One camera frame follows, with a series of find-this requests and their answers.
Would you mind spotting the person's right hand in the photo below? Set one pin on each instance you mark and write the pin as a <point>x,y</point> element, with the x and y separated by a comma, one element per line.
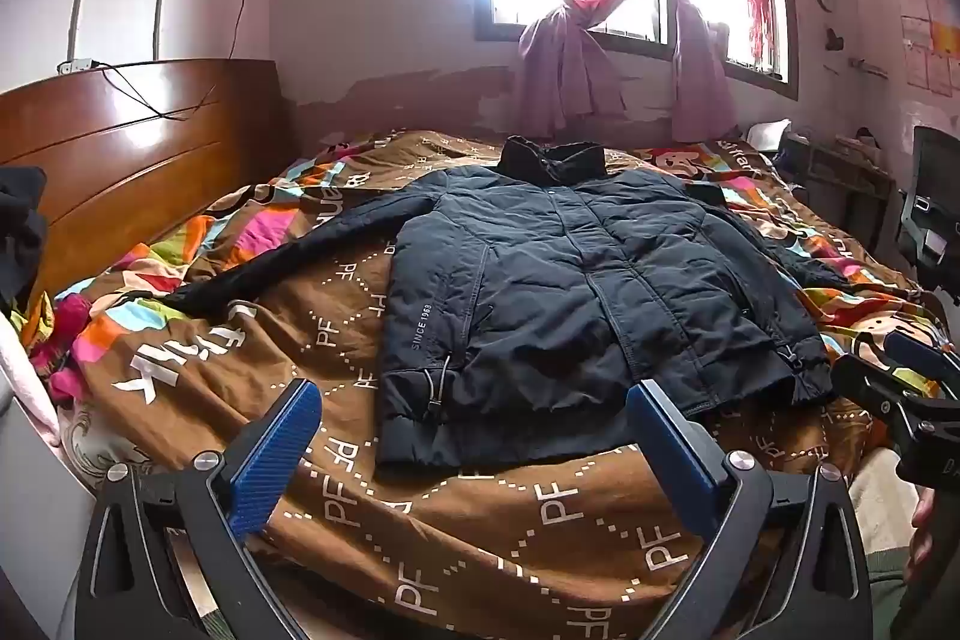
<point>922,527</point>

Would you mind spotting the person's green trousers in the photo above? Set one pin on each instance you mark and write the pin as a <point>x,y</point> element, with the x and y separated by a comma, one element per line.
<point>889,602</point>

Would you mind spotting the white pillow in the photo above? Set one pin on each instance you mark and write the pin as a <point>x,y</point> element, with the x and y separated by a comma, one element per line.
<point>765,134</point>

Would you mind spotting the dark clothing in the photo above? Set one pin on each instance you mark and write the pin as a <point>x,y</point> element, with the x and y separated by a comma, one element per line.
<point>21,235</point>

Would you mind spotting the white power strip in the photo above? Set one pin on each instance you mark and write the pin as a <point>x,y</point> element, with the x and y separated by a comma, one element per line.
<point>77,65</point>

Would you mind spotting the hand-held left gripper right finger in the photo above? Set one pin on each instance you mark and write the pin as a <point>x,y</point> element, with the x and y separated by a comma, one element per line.
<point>671,445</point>

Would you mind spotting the small wall shelf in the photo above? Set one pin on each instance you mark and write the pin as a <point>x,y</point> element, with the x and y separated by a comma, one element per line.
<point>868,67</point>

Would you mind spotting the wooden headboard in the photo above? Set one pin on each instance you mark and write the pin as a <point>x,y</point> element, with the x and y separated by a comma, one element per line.
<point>135,160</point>

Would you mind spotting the brown printed blanket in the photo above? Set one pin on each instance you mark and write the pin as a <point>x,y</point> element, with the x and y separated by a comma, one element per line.
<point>487,535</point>

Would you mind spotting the dark wall hook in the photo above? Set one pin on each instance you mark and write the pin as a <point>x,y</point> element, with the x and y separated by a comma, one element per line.
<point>834,39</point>

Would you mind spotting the dark navy padded jacket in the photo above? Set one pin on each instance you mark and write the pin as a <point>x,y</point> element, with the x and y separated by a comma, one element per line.
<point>555,280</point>

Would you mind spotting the black office chair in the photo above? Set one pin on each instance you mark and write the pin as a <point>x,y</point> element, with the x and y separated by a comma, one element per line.
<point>934,197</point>

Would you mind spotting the magenta cloth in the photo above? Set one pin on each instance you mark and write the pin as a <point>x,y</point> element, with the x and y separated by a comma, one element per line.
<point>64,329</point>

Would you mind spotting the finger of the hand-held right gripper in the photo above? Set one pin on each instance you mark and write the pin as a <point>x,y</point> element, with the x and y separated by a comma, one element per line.
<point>877,385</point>
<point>922,353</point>

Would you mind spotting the pale pink cloth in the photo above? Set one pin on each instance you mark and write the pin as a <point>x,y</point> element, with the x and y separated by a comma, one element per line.
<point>22,377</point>

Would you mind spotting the desk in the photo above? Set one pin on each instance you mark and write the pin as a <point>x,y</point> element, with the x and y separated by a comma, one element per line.
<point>840,171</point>

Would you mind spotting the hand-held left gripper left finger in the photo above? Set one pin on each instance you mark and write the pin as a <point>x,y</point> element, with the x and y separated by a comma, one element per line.
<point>274,441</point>

